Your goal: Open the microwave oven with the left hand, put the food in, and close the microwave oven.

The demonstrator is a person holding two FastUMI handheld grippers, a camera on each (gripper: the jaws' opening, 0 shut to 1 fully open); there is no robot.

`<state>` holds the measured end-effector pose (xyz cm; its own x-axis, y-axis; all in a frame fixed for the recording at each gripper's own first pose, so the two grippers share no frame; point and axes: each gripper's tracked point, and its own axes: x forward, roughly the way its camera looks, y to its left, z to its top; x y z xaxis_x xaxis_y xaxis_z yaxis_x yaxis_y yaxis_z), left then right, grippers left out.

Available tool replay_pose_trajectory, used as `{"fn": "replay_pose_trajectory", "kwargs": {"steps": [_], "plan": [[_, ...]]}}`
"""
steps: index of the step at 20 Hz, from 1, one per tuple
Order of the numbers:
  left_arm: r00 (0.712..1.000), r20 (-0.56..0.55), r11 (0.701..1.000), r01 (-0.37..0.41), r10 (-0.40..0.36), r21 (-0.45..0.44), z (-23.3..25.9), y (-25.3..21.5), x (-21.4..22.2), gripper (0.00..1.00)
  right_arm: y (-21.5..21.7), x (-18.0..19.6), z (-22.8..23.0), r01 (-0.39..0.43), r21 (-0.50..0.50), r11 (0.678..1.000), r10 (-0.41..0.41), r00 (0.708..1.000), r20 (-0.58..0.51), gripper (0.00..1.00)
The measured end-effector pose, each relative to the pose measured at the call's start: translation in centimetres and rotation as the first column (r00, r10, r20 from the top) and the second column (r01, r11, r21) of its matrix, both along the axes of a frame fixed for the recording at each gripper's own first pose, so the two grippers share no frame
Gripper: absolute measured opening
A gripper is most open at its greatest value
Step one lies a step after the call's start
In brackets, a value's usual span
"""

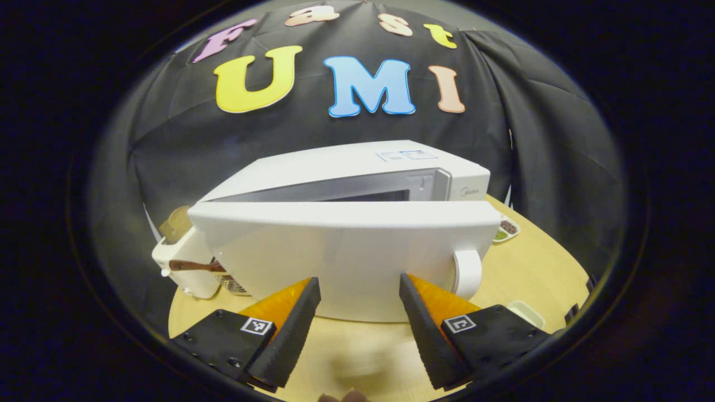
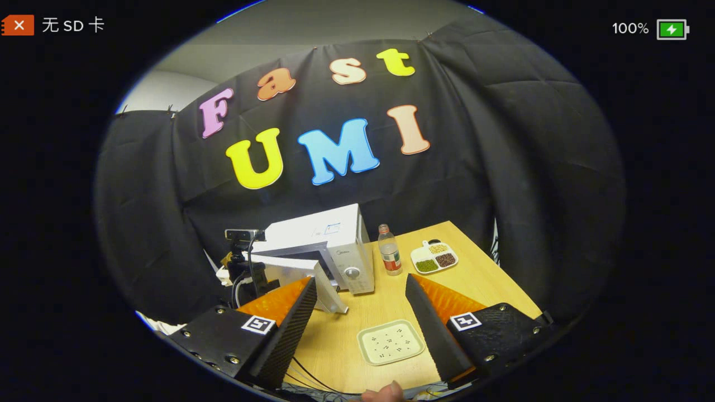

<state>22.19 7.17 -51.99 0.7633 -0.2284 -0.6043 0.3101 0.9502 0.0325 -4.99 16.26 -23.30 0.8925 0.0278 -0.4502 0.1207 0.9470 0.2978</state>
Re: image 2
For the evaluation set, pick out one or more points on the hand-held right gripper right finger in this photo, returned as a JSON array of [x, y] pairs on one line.
[[433, 329]]

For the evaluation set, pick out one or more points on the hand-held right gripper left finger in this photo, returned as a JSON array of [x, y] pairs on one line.
[[290, 329]]

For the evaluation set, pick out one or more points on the white microwave oven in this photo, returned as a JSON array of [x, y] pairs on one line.
[[341, 245]]

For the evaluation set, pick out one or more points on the square pale green plate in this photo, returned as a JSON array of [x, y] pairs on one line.
[[391, 341]]

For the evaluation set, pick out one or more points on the divided white dish of beans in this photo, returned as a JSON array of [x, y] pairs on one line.
[[434, 259]]

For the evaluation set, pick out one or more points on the clear bottle with red label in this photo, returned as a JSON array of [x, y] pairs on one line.
[[390, 254]]

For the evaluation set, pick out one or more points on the grey webcam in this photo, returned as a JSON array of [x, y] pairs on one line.
[[243, 234]]

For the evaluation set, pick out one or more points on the black camera stand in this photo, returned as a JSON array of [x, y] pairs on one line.
[[246, 273]]

